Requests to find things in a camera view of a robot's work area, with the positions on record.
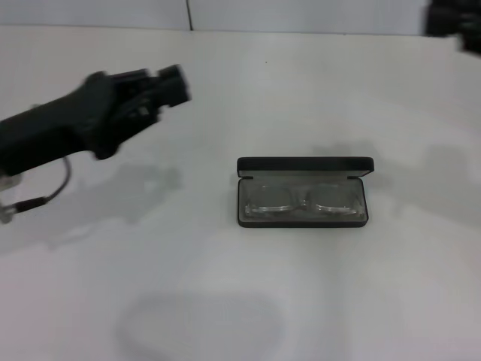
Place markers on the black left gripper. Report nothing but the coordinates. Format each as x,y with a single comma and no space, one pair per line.
56,128

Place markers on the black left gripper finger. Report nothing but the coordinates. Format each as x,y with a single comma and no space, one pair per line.
171,75
176,96

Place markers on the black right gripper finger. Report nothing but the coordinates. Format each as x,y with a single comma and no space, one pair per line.
451,20
472,44

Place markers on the clear white glasses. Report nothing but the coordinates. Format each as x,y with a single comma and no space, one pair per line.
270,199

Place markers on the black glasses case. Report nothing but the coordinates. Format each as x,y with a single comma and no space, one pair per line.
300,165

